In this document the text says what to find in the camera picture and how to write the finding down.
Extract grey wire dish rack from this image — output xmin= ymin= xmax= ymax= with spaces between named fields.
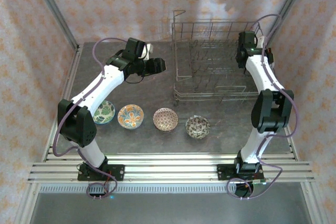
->
xmin=171 ymin=9 xmax=271 ymax=105

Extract orange floral pattern bowl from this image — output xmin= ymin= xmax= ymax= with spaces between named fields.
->
xmin=117 ymin=104 xmax=144 ymax=130

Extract red lattice pattern bowl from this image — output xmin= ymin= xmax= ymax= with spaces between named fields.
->
xmin=153 ymin=107 xmax=179 ymax=133

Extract brown leaf pattern bowl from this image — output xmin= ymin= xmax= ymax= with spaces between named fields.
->
xmin=185 ymin=115 xmax=211 ymax=139

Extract green leaf pattern bowl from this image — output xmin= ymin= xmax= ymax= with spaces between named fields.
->
xmin=93 ymin=100 xmax=116 ymax=125

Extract grey metal panel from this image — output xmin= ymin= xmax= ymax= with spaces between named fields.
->
xmin=26 ymin=192 xmax=314 ymax=224

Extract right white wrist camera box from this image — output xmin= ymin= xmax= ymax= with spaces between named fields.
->
xmin=256 ymin=35 xmax=266 ymax=51

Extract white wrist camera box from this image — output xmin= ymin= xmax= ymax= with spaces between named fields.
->
xmin=141 ymin=42 xmax=155 ymax=61
xmin=256 ymin=35 xmax=266 ymax=51

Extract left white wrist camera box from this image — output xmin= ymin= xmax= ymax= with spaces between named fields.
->
xmin=141 ymin=42 xmax=155 ymax=61

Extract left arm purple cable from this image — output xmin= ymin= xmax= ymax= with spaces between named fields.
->
xmin=52 ymin=37 xmax=131 ymax=200

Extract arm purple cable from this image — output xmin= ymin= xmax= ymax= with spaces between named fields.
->
xmin=52 ymin=37 xmax=131 ymax=200
xmin=226 ymin=13 xmax=299 ymax=200

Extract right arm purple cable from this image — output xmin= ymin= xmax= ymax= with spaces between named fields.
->
xmin=226 ymin=13 xmax=299 ymax=200

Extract aluminium frame post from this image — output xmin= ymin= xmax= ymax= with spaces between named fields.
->
xmin=27 ymin=0 xmax=81 ymax=50
xmin=261 ymin=0 xmax=313 ymax=51

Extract aluminium mounting rail frame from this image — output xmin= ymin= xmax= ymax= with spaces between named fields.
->
xmin=27 ymin=152 xmax=316 ymax=184

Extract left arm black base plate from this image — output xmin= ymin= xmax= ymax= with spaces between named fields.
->
xmin=77 ymin=164 xmax=125 ymax=182

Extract grey slotted cable duct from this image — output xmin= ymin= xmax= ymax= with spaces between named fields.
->
xmin=39 ymin=184 xmax=237 ymax=194

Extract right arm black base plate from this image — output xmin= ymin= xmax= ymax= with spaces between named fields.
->
xmin=216 ymin=164 xmax=265 ymax=182

